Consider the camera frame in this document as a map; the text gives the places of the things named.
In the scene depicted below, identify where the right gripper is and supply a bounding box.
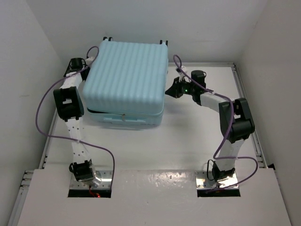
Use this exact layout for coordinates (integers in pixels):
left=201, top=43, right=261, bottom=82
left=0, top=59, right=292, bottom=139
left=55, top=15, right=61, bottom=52
left=166, top=76, right=196, bottom=99

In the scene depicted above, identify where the light blue suitcase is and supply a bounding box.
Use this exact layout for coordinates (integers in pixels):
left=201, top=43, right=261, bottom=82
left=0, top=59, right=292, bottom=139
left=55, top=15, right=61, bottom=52
left=81, top=39, right=168, bottom=126

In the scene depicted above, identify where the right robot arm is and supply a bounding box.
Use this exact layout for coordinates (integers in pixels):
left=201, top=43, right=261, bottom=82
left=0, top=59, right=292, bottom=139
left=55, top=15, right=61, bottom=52
left=165, top=69, right=255, bottom=182

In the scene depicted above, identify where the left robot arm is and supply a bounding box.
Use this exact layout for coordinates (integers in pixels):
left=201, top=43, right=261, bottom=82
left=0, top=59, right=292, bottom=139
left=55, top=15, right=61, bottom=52
left=53, top=58, right=95, bottom=185

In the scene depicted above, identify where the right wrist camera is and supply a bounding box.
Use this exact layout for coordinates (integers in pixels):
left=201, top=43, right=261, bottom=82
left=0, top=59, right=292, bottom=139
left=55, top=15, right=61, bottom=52
left=176, top=66, right=188, bottom=76

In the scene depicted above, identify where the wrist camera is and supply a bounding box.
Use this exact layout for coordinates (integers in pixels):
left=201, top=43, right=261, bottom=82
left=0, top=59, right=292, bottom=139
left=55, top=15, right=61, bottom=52
left=85, top=56, right=95, bottom=65
left=176, top=66, right=188, bottom=76

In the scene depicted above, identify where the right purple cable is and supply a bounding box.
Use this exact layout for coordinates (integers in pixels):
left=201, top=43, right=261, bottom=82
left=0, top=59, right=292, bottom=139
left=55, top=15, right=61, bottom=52
left=173, top=54, right=259, bottom=193

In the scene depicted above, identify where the purple cable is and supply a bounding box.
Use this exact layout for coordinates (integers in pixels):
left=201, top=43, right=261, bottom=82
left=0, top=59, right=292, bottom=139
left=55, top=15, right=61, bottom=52
left=173, top=54, right=259, bottom=193
left=35, top=46, right=116, bottom=186

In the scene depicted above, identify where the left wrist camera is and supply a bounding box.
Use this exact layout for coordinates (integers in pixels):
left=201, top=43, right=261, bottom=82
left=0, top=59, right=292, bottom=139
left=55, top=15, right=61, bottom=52
left=85, top=56, right=95, bottom=65

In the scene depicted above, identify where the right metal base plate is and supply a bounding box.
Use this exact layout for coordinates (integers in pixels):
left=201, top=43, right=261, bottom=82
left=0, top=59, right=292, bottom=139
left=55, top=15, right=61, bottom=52
left=195, top=170, right=238, bottom=191

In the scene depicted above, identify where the metal base plate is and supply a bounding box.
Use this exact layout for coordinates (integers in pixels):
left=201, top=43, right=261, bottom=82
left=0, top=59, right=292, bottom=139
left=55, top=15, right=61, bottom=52
left=195, top=170, right=238, bottom=191
left=69, top=170, right=113, bottom=190

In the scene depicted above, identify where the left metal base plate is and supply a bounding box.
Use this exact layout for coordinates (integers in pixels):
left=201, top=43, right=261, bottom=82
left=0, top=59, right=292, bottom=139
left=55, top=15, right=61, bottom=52
left=69, top=170, right=113, bottom=190

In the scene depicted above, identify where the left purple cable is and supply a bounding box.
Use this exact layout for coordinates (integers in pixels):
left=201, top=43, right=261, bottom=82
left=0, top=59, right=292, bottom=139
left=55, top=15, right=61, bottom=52
left=35, top=46, right=116, bottom=186

